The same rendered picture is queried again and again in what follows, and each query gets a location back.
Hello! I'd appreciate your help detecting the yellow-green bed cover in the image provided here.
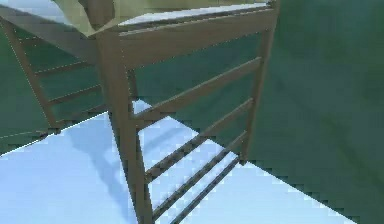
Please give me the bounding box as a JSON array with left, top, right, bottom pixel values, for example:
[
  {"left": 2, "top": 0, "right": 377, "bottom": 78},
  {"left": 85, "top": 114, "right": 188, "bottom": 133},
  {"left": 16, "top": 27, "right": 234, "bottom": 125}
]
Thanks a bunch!
[{"left": 53, "top": 0, "right": 268, "bottom": 38}]

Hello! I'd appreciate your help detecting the brown wooden bed frame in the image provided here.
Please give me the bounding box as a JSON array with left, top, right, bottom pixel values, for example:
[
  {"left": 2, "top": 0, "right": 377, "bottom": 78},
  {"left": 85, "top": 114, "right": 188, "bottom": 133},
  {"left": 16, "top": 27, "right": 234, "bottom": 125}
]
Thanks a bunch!
[{"left": 0, "top": 0, "right": 282, "bottom": 224}]

